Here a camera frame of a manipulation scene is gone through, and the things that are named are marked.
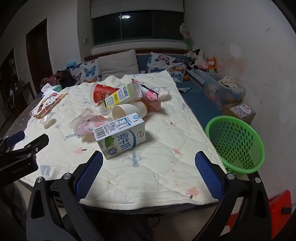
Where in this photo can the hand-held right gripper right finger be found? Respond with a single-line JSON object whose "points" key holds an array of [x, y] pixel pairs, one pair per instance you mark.
{"points": [[208, 176]]}

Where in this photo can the green plastic basket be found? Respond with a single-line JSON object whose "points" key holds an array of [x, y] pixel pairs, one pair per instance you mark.
{"points": [[231, 139]]}

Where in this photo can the spotted white cloth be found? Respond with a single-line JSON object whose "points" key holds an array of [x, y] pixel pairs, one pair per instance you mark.
{"points": [[227, 81]]}

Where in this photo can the grey white plush toy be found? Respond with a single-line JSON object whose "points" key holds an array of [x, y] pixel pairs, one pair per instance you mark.
{"points": [[188, 54]]}

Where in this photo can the white milk carton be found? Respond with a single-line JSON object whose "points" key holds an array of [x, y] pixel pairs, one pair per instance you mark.
{"points": [[122, 139]]}

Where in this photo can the hanging flower decoration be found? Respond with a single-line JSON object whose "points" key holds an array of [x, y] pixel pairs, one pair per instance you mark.
{"points": [[185, 32]]}

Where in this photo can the white paper cup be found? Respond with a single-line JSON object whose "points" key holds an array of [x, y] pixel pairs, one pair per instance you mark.
{"points": [[129, 110]]}

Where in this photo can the clear cup green yellow label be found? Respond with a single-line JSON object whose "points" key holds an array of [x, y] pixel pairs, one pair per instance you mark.
{"points": [[115, 98]]}

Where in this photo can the cardboard box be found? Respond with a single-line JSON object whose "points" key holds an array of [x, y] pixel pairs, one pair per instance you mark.
{"points": [[227, 110]]}

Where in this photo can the brown door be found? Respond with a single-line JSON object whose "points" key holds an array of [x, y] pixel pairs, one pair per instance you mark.
{"points": [[38, 53]]}

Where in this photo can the orange fox plush toy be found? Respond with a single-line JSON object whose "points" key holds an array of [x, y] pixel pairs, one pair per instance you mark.
{"points": [[211, 63]]}

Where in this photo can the beige pillow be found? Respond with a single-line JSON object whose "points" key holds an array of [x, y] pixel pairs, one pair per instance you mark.
{"points": [[118, 62]]}

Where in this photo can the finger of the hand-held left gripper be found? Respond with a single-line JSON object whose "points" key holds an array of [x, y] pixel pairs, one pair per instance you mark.
{"points": [[37, 141], [16, 136]]}

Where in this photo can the teal fabric item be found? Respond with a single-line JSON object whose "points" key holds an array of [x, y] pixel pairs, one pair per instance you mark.
{"points": [[71, 63]]}

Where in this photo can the pink wafer packet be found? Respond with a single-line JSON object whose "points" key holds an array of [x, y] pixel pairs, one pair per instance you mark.
{"points": [[150, 97]]}

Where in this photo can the pink plush toy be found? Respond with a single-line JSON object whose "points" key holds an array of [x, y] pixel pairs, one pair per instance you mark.
{"points": [[203, 66]]}

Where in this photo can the cartoon picture book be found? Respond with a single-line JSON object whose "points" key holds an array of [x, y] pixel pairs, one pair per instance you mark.
{"points": [[46, 105]]}

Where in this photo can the red plastic stool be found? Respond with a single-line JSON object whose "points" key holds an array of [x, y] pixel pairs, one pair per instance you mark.
{"points": [[277, 206]]}

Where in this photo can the dark clothes pile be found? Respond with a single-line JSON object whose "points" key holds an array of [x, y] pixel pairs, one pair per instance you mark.
{"points": [[64, 77]]}

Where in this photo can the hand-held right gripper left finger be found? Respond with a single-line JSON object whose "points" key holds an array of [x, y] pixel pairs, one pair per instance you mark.
{"points": [[90, 176]]}

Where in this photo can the clear plastic wrapper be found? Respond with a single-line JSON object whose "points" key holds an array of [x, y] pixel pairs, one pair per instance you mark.
{"points": [[78, 118]]}

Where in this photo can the wooden chair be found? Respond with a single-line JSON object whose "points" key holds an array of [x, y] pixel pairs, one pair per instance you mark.
{"points": [[26, 89]]}

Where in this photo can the blue mattress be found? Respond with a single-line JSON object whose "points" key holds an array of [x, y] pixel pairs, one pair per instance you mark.
{"points": [[198, 102]]}

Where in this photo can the small clear plastic cup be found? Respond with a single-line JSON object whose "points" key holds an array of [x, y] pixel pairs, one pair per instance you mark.
{"points": [[47, 120]]}

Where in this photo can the pink plastic bag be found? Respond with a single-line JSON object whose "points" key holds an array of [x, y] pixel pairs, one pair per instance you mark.
{"points": [[87, 125]]}

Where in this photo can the dark window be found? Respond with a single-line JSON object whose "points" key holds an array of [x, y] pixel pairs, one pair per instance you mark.
{"points": [[138, 25]]}

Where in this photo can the brown wooden bed frame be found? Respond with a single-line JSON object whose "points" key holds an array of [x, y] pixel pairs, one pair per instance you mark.
{"points": [[161, 50]]}

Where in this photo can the small orange ball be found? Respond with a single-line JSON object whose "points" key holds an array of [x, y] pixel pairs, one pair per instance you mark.
{"points": [[186, 78]]}

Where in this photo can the white roller blind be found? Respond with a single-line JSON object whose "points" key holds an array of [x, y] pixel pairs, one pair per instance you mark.
{"points": [[136, 5]]}

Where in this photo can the red cartoon paper cup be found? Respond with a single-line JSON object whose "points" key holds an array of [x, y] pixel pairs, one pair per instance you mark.
{"points": [[101, 93]]}

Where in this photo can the pink zigzag-edged snack bag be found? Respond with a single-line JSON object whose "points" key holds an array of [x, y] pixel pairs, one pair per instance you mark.
{"points": [[159, 91]]}

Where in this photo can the white plastic bag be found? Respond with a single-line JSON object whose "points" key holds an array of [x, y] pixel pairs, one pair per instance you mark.
{"points": [[47, 88]]}

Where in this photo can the green tissue pack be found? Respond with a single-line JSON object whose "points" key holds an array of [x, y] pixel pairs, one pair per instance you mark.
{"points": [[57, 87]]}

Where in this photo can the colourful children's book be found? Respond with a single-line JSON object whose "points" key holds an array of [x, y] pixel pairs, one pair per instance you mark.
{"points": [[241, 110]]}

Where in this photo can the clear plastic storage box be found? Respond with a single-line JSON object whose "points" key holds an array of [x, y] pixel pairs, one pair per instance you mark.
{"points": [[217, 92]]}

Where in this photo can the long patterned box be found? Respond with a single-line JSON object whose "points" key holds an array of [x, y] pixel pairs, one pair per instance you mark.
{"points": [[196, 77]]}

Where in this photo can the dark cluttered shelf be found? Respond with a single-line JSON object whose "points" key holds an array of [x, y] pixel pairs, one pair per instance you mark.
{"points": [[9, 76]]}

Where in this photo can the cow plush toy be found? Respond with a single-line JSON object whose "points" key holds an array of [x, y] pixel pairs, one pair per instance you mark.
{"points": [[198, 55]]}

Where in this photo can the white butterfly pillow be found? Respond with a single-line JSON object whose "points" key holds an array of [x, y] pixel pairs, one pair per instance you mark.
{"points": [[89, 71], [166, 60]]}

